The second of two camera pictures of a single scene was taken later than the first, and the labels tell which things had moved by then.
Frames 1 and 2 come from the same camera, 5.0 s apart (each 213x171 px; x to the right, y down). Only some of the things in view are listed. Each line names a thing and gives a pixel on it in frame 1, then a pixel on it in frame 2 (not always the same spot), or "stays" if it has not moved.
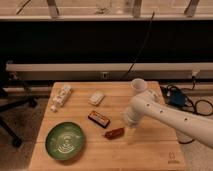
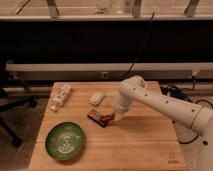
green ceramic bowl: [64, 140] stays
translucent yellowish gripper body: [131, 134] to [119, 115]
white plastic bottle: [60, 98] stays
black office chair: [8, 102] stays
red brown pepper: [115, 134] to [107, 117]
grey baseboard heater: [149, 71] stays
